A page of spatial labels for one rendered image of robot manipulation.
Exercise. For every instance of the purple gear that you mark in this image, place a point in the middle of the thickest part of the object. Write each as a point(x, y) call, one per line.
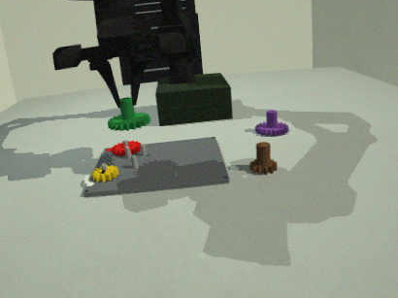
point(272, 127)

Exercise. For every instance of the red gear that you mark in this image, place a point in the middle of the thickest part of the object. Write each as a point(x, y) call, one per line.
point(120, 148)

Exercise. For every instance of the yellow gear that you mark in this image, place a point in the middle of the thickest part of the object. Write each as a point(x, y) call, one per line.
point(105, 175)

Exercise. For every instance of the brown gear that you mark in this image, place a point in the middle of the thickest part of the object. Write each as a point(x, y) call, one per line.
point(263, 162)

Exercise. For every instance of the green gear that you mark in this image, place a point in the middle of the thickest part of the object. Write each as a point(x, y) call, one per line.
point(129, 119)

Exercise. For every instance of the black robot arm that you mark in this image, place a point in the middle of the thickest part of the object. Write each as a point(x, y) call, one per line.
point(120, 36)

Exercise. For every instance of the white curved arrow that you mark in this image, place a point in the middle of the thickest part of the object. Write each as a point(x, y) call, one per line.
point(87, 182)

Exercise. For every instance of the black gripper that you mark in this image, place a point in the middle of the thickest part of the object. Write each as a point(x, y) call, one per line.
point(67, 57)

